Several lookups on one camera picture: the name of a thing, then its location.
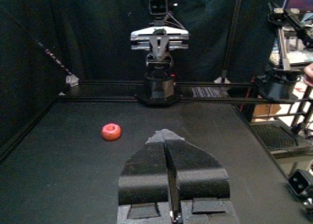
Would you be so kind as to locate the black horizontal frame rail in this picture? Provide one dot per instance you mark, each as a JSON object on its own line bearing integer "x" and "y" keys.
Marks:
{"x": 102, "y": 97}

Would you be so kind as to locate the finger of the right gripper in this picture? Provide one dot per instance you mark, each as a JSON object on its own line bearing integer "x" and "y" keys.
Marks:
{"x": 154, "y": 44}
{"x": 163, "y": 44}

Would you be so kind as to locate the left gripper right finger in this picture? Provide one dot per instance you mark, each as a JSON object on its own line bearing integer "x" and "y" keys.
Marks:
{"x": 199, "y": 172}

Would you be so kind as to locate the black table-level camera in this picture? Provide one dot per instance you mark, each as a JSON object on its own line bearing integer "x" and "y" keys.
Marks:
{"x": 300, "y": 182}

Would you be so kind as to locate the black vertical frame post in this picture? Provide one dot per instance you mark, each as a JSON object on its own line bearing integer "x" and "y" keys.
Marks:
{"x": 230, "y": 38}

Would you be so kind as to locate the black cloth curtain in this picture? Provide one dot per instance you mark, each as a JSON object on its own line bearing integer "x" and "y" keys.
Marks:
{"x": 102, "y": 35}

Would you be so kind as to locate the black perforated metal tray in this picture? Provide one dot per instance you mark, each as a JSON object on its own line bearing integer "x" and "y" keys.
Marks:
{"x": 273, "y": 136}

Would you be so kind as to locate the brown cardboard box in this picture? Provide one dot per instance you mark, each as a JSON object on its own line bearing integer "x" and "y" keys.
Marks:
{"x": 265, "y": 110}

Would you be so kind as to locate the person's hand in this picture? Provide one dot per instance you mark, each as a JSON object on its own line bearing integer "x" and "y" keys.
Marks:
{"x": 309, "y": 75}

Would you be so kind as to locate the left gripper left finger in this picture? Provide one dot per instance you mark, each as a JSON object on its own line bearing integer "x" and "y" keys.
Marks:
{"x": 142, "y": 172}

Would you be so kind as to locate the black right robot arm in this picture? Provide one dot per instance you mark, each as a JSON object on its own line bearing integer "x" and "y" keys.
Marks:
{"x": 158, "y": 88}

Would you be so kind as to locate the red toy onion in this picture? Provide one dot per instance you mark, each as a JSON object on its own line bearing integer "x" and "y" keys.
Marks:
{"x": 111, "y": 132}

